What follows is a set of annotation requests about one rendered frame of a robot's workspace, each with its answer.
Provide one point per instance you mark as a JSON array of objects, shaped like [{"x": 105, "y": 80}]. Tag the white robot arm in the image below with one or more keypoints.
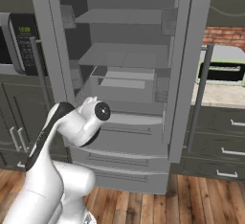
[{"x": 48, "y": 176}]

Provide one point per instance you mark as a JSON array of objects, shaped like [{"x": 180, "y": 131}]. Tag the grey fridge crisper drawer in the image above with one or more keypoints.
[{"x": 127, "y": 94}]

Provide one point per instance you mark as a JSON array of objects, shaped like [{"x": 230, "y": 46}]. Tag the grey fridge shelf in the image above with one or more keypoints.
[
  {"x": 121, "y": 16},
  {"x": 121, "y": 55}
]

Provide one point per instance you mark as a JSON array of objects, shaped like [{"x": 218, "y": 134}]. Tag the grey right fridge door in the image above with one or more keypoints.
[{"x": 191, "y": 42}]

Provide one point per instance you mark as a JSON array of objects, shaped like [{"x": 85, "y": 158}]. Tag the grey fridge door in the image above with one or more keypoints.
[
  {"x": 191, "y": 42},
  {"x": 44, "y": 17}
]

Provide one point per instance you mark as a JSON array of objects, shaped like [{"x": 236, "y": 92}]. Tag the grey fridge door bin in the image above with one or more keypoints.
[
  {"x": 169, "y": 22},
  {"x": 67, "y": 17}
]

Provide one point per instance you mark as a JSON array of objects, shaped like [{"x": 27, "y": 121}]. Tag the grey left fridge door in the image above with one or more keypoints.
[{"x": 44, "y": 17}]

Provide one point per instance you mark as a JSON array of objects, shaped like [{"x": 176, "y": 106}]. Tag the grey freezer drawer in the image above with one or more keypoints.
[
  {"x": 127, "y": 145},
  {"x": 134, "y": 183}
]

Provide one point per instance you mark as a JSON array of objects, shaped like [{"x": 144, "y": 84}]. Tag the dark green cupboard door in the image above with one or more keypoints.
[
  {"x": 6, "y": 116},
  {"x": 35, "y": 106}
]

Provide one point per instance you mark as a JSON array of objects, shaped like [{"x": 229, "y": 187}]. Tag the dark green drawer front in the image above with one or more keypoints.
[
  {"x": 204, "y": 170},
  {"x": 217, "y": 119},
  {"x": 210, "y": 145}
]

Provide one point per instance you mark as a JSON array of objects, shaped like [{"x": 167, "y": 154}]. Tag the green toaster oven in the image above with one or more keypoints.
[{"x": 223, "y": 73}]

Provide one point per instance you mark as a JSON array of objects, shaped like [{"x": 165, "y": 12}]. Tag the black microwave oven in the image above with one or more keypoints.
[{"x": 28, "y": 42}]

